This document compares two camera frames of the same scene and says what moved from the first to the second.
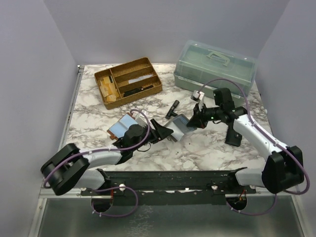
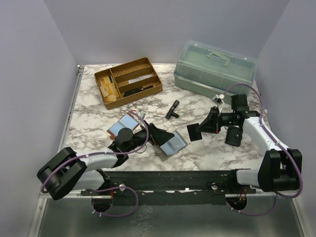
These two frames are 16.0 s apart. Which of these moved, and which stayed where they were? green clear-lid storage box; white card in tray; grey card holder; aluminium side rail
Moved: grey card holder
Stayed: green clear-lid storage box; white card in tray; aluminium side rail
